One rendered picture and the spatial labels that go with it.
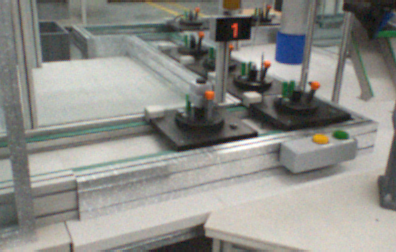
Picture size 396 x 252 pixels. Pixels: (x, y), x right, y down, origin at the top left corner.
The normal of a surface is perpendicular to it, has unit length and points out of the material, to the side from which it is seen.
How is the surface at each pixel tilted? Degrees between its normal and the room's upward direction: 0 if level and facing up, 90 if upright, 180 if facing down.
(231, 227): 0
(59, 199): 90
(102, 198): 90
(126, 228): 0
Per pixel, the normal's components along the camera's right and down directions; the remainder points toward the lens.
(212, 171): 0.45, 0.36
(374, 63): 0.24, -0.39
